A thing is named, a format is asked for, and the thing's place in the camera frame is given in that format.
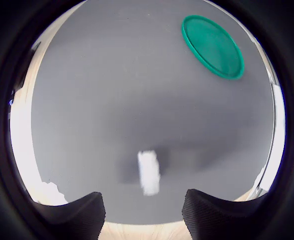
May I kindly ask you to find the small white plastic terminal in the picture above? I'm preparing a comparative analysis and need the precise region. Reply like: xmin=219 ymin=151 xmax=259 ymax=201
xmin=137 ymin=149 xmax=161 ymax=196

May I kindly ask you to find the round green lid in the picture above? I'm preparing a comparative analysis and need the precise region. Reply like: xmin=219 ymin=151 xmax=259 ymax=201
xmin=181 ymin=14 xmax=245 ymax=80

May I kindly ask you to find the dark grey mat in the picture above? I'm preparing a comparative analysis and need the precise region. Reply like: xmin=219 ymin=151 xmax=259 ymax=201
xmin=29 ymin=0 xmax=275 ymax=226

